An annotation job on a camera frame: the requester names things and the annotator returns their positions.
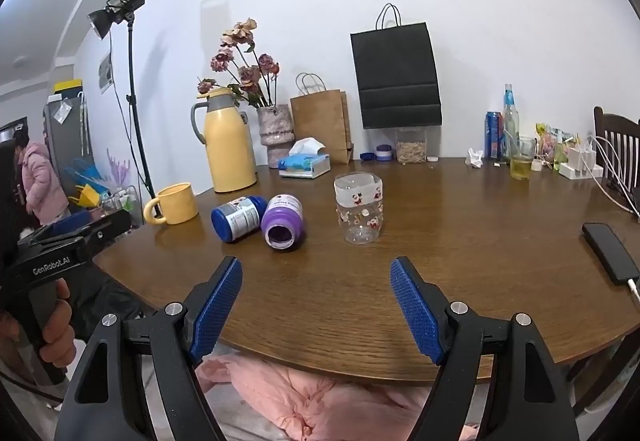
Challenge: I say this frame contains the white power strip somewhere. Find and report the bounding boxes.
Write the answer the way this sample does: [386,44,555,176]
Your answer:
[559,143,604,181]

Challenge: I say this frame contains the pink textured vase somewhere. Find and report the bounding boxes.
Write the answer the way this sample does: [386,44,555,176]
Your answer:
[257,104,295,169]

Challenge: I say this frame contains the snack packets pile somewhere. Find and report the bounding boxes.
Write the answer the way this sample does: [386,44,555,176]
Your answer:
[535,123,580,172]

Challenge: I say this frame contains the blue lid supplement bottle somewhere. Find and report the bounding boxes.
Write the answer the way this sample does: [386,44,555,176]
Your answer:
[210,195,267,243]

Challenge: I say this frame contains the white charging cable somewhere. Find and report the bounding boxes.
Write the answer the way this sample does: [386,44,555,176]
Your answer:
[574,134,640,217]

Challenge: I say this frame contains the clear glass bottle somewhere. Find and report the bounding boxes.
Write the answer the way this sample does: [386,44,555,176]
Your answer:
[502,84,520,162]

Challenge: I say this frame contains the crumpled white tissue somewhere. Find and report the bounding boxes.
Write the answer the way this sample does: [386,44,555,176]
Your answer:
[465,149,484,169]

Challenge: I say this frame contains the purple supplement bottle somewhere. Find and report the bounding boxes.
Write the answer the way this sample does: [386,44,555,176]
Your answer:
[262,194,304,250]

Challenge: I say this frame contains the blue drink can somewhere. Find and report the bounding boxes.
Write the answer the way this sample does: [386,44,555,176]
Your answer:
[485,112,503,161]

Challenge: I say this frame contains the studio light on stand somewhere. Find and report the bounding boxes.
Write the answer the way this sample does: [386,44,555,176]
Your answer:
[88,0,155,198]

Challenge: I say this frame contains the glass of yellow drink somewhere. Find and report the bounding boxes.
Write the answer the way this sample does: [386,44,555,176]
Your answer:
[510,137,536,180]

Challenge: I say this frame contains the dark wooden chair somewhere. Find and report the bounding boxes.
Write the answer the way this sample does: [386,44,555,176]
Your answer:
[593,106,639,198]

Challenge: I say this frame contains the yellow ceramic mug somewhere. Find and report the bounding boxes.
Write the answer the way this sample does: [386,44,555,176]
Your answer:
[143,182,198,225]

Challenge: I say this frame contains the blue tissue box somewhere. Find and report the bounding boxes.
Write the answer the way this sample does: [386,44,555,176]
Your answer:
[278,138,331,180]

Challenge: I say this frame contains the yellow thermos jug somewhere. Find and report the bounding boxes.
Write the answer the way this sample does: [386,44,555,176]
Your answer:
[190,87,257,193]

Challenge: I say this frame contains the dried pink roses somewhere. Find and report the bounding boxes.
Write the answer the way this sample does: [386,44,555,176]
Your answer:
[209,18,281,109]

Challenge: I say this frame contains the black paper bag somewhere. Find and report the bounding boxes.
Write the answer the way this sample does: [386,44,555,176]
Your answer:
[350,2,442,129]

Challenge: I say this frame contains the clear container of nuts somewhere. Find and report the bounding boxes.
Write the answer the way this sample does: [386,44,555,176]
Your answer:
[396,127,427,165]

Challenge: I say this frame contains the person in pink coat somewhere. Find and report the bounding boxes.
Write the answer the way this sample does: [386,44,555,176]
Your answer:
[13,127,70,225]

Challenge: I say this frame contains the grey refrigerator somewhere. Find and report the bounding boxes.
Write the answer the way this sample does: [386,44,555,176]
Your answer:
[43,86,94,193]

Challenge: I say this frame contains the brown paper bag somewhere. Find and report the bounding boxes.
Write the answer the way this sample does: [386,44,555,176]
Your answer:
[290,72,354,165]

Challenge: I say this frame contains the black smartphone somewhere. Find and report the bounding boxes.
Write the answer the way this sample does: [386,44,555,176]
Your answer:
[582,222,639,285]

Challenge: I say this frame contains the left hand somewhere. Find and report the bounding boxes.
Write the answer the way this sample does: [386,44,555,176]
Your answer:
[0,277,76,370]

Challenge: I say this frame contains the small purple white jar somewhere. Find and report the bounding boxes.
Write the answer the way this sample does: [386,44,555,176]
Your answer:
[375,144,394,162]

